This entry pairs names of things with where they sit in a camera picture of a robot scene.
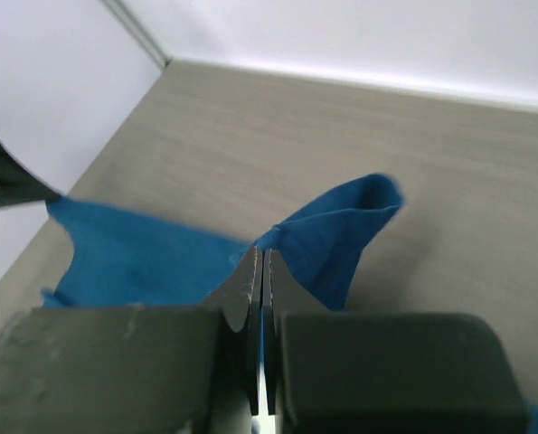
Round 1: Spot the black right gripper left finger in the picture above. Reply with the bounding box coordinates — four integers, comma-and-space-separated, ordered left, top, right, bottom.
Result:
0, 248, 263, 433

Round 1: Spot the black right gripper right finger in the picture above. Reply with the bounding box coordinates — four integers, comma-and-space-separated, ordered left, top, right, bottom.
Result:
262, 250, 529, 433

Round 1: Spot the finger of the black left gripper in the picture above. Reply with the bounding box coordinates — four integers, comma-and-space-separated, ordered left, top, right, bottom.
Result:
0, 142, 61, 208

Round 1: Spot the blue printed t-shirt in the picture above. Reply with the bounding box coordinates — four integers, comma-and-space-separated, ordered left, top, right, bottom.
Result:
43, 174, 538, 433

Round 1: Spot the left aluminium frame post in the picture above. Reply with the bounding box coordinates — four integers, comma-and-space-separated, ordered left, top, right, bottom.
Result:
99, 0, 170, 71

